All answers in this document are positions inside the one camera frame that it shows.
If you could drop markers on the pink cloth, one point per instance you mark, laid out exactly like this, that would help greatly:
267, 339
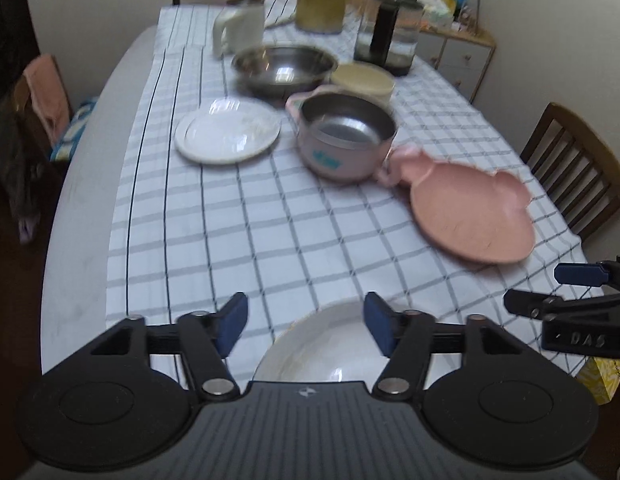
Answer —
47, 90

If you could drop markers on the white deep plate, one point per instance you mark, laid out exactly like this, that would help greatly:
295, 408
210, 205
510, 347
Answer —
315, 345

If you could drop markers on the glass coffee pot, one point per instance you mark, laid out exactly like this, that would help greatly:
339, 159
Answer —
389, 35

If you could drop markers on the white lidded mug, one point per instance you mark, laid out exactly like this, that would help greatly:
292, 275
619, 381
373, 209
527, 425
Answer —
242, 27

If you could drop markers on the checked tablecloth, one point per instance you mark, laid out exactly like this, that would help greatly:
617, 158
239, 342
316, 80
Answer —
290, 240

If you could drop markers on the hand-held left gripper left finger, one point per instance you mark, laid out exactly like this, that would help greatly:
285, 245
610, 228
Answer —
234, 322

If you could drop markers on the cream bowl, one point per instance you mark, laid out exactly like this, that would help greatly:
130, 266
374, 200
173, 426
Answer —
362, 80

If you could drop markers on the pink bear-shaped plate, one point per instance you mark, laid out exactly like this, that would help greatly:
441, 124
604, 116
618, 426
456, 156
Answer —
469, 215

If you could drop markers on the wooden slat-back chair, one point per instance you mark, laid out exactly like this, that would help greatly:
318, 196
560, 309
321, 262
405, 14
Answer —
564, 127

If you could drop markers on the large steel bowl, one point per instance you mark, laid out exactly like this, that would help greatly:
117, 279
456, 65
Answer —
285, 67

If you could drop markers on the yellow cartoon tissue box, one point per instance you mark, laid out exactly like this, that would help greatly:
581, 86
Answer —
602, 380

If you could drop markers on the white drawer cabinet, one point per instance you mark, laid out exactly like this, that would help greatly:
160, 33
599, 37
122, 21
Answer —
459, 57

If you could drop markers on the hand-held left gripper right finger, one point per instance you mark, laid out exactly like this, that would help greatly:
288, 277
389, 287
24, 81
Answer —
378, 322

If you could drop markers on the dark cloth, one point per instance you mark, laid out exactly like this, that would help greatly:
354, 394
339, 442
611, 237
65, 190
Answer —
12, 160

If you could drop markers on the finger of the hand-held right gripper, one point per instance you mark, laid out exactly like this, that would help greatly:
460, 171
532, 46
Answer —
582, 274
534, 304

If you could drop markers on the blue yellow seat cushion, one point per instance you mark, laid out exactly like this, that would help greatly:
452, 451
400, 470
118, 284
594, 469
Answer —
75, 130

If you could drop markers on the pink steel-lined bowl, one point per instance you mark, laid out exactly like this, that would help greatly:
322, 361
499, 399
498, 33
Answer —
335, 162

